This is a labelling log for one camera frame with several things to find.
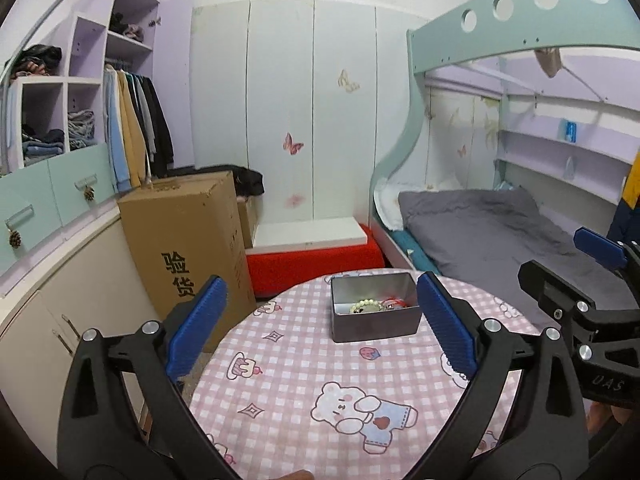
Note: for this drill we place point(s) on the white pillow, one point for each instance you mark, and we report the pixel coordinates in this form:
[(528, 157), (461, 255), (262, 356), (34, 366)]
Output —
[(387, 202)]

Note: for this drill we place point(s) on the grey tin box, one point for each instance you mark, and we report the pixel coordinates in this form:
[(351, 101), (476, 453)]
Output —
[(375, 327)]

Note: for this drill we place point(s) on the black bag behind box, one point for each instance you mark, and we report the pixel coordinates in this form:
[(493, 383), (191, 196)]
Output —
[(250, 182)]

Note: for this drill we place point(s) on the light blue hanging shirt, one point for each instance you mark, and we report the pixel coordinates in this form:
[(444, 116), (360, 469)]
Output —
[(116, 130)]

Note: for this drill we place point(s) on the mint drawer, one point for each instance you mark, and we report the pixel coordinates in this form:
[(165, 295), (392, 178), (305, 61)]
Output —
[(25, 200), (75, 180)]

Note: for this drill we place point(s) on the pink checked printed tablecloth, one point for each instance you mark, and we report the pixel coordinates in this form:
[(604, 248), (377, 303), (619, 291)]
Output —
[(300, 360)]

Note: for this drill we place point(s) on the small blue box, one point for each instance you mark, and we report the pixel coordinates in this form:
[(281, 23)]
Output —
[(569, 130)]

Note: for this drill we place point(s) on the teal bunk bed frame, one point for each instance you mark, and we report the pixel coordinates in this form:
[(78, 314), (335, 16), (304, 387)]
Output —
[(450, 35)]

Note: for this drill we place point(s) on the beige hanging cloth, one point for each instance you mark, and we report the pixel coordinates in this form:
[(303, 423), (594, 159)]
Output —
[(549, 62)]

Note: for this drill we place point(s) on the yellow butterfly sticker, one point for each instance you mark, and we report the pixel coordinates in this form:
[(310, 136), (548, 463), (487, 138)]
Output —
[(348, 81)]

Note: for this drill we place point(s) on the dark clothes heap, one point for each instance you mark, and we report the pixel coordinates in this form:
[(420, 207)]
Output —
[(37, 57)]

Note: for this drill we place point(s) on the red step with white top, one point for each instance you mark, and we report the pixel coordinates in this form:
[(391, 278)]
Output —
[(310, 270)]

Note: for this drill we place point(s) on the folded dark clothes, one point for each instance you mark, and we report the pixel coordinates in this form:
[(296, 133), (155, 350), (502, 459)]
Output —
[(42, 146)]

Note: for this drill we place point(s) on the lilac wall shelf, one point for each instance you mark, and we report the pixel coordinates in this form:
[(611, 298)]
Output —
[(565, 160)]

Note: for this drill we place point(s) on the pinecone ornament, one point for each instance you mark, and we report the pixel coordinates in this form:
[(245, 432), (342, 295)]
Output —
[(90, 193), (15, 239)]

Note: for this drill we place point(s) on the yellow hanging jacket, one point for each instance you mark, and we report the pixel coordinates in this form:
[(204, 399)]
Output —
[(132, 130)]

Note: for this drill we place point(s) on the pink butterfly sticker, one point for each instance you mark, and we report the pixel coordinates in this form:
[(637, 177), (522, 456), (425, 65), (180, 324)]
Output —
[(293, 144)]

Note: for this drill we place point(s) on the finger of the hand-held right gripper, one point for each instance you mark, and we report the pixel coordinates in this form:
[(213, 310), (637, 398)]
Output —
[(600, 248), (550, 285)]

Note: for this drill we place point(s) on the beige cabinet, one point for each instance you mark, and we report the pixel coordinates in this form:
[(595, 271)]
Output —
[(40, 320)]

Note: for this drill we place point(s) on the grey blanket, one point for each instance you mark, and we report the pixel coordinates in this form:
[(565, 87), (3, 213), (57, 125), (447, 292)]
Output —
[(475, 230)]

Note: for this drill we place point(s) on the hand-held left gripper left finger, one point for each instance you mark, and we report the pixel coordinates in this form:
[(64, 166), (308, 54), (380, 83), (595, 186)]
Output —
[(197, 325)]

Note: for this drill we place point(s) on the yellow navy jacket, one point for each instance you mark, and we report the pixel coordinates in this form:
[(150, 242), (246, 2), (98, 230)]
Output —
[(627, 200)]

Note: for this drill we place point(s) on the lilac shelf wardrobe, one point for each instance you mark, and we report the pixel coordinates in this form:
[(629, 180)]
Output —
[(175, 60)]

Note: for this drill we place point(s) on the black hanging coat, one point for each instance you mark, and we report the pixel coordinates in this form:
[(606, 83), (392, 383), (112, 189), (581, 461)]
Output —
[(159, 125)]

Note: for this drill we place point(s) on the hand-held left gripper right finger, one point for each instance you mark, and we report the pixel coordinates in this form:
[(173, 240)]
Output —
[(447, 325)]

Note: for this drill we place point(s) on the person's right hand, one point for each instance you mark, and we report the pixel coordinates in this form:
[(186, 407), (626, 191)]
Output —
[(602, 416)]

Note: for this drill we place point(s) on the white board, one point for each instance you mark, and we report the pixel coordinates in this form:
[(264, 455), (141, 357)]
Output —
[(310, 234)]

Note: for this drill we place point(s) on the large cardboard box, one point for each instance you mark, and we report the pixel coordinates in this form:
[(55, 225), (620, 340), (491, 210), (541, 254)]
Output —
[(175, 220)]

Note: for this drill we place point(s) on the teal bedsheet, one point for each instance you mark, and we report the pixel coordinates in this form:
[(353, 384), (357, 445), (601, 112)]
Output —
[(410, 250)]

